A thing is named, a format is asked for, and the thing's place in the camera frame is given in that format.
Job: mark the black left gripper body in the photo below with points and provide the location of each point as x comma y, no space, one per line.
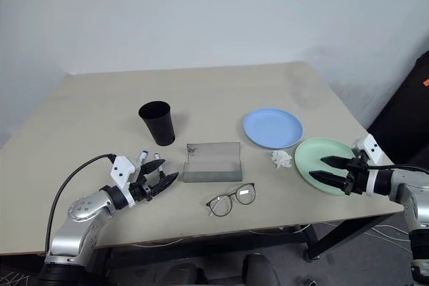
142,190

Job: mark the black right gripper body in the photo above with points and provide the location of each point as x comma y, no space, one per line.
357,180

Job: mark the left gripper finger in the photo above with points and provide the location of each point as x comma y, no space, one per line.
166,182
153,166

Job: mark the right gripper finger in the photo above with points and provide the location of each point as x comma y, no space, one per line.
338,161
330,180

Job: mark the light green plate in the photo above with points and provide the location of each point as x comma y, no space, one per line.
311,157

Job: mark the grey glasses case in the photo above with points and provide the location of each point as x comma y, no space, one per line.
214,172

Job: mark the white tissue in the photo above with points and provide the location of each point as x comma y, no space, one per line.
281,159

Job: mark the black rimmed eyeglasses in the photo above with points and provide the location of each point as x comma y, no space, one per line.
246,194

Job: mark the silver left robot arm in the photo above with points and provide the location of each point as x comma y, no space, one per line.
83,210

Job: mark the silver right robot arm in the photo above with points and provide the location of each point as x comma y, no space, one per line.
407,192

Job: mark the black plastic cup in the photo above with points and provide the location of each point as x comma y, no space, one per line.
161,128

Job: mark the large black case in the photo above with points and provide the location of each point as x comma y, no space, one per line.
402,122

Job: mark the light blue plate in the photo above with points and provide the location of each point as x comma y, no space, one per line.
271,127

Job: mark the dark rounded shape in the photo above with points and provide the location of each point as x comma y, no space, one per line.
182,276
261,271

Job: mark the orange tag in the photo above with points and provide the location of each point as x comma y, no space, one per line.
426,82

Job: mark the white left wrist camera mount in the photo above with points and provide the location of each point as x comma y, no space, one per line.
121,168

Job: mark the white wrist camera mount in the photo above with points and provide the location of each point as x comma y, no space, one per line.
372,148
121,168

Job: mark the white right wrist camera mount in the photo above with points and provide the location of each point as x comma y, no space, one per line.
372,148

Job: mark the black metal table frame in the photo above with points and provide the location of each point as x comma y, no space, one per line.
234,242

